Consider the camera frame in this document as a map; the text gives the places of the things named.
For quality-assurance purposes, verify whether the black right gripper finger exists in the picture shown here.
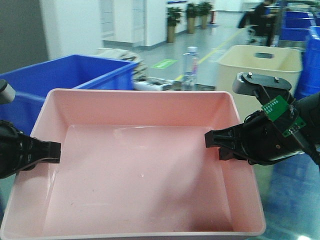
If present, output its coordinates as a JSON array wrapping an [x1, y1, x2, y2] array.
[[218, 147, 248, 161], [204, 124, 243, 149]]

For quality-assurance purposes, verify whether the green circuit board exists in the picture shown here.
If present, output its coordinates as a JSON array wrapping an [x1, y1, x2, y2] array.
[[262, 95, 307, 138]]

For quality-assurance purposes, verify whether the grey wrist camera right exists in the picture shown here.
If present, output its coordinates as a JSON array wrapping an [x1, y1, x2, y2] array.
[[232, 72, 295, 105]]

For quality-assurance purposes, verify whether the black braided cable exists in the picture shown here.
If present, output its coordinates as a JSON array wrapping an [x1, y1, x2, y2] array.
[[299, 134, 320, 166]]

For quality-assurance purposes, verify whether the seated person in black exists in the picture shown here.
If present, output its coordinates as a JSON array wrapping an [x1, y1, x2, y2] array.
[[237, 0, 275, 47]]

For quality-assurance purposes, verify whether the cream plastic bin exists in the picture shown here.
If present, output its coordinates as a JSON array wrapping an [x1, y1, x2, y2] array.
[[216, 45, 303, 122]]

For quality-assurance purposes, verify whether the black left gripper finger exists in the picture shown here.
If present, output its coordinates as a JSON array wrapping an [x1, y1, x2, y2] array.
[[20, 135, 62, 171]]

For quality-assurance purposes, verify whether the potted plant gold pot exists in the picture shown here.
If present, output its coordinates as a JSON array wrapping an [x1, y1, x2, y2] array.
[[166, 7, 182, 43]]

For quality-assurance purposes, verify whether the large blue crate left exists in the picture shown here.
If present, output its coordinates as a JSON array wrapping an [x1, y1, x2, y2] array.
[[0, 55, 137, 135]]

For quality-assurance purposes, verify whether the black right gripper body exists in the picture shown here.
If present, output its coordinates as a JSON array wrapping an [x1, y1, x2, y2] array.
[[241, 110, 302, 165]]

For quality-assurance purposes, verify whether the clear water bottle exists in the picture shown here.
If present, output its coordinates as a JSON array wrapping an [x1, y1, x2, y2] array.
[[181, 46, 199, 91]]

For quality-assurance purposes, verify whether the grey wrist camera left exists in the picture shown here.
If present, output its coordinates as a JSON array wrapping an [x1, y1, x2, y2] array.
[[0, 79, 16, 105]]

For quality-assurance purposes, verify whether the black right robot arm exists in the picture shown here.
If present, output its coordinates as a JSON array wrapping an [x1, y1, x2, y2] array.
[[204, 93, 320, 166]]

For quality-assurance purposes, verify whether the large blue crate right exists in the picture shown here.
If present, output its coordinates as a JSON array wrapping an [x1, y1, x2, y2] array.
[[294, 26, 320, 100]]

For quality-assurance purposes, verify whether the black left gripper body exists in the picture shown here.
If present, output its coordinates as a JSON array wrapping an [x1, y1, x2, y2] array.
[[0, 120, 24, 179]]

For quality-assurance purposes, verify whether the pink plastic bin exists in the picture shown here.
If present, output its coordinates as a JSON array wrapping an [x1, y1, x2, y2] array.
[[0, 89, 266, 240]]

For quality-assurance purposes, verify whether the large blue crate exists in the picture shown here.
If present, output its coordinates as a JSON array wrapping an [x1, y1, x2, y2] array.
[[294, 26, 320, 100], [0, 55, 137, 135]]

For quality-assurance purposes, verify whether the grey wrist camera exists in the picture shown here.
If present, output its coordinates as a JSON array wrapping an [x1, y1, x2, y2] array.
[[0, 79, 16, 105], [232, 72, 295, 105]]

